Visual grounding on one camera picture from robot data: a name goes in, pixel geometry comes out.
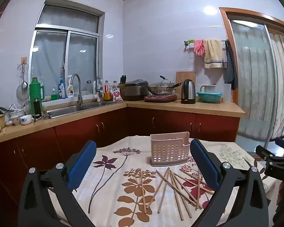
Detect aluminium framed window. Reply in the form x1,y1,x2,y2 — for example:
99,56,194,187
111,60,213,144
28,0,106,95

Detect red induction cooker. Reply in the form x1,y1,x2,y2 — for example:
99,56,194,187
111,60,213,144
144,95,178,103

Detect wooden cutting board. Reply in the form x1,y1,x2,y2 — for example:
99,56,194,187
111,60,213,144
176,71,196,95

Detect white bowl with blue print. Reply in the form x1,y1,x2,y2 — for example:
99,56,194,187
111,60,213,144
20,114,33,125

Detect black steel electric kettle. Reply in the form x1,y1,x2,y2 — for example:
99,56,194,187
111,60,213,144
181,79,196,105

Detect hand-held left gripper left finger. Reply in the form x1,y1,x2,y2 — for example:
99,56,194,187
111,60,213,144
18,140,97,227

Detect green thermos flask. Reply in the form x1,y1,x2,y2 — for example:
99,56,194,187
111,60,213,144
29,77,45,103

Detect floral printed tablecloth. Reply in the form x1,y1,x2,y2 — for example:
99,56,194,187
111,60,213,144
48,136,276,227

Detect beige towel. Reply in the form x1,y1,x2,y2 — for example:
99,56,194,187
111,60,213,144
203,39,224,69

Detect pink snack bag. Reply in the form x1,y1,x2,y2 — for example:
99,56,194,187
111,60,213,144
110,88,123,102

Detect white spray bottle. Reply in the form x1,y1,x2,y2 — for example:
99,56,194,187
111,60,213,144
66,75,74,98

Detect pink perforated utensil holder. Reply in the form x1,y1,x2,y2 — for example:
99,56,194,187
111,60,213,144
150,132,190,167

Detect grey hanging cloth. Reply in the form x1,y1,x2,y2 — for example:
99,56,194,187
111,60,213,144
223,41,239,90

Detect pile of wooden chopsticks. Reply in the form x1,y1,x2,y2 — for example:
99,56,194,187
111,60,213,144
138,167,215,221

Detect blue detergent bottle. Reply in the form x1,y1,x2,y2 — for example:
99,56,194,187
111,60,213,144
58,77,67,99

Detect pink rubber glove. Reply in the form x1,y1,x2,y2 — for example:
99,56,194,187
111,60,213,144
194,39,206,57

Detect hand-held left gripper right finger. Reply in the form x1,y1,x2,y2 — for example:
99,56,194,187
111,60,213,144
190,138,269,227

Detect orange cooking oil bottle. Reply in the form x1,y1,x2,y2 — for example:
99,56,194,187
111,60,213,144
103,80,112,101

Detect steel wok with lid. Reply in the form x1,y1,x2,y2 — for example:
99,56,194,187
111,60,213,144
146,75,183,96

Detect green handled white mug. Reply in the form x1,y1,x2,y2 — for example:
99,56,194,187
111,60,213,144
198,84,216,93

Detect stainless steel sink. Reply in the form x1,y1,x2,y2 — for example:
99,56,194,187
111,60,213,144
44,100,119,119

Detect wall towel rack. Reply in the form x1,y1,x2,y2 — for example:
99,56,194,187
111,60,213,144
183,39,229,53

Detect hanging metal strainer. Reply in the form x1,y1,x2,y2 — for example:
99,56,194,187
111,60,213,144
16,61,30,101

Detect translucent white plastic container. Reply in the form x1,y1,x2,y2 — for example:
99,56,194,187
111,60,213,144
224,83,232,104

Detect knife block with black knives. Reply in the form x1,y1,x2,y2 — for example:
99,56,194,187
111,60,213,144
118,75,127,100

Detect black bottle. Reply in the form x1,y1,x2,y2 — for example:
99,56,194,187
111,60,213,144
33,99,43,119

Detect wooden framed sliding glass door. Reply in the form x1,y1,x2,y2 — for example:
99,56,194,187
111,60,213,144
219,7,284,150

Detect teal plastic basket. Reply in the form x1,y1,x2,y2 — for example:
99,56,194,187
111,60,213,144
196,91,222,104

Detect tall steel kitchen faucet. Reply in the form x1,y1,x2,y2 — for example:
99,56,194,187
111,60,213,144
70,74,84,107

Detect beige kitchen countertop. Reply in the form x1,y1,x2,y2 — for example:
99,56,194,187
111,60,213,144
0,99,246,146

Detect small white water tap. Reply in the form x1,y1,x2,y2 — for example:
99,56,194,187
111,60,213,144
95,77,104,103

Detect red kitchen cabinets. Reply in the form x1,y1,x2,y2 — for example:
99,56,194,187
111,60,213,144
0,107,240,227

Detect dark rice cooker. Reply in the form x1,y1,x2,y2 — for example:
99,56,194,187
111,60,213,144
123,79,150,101

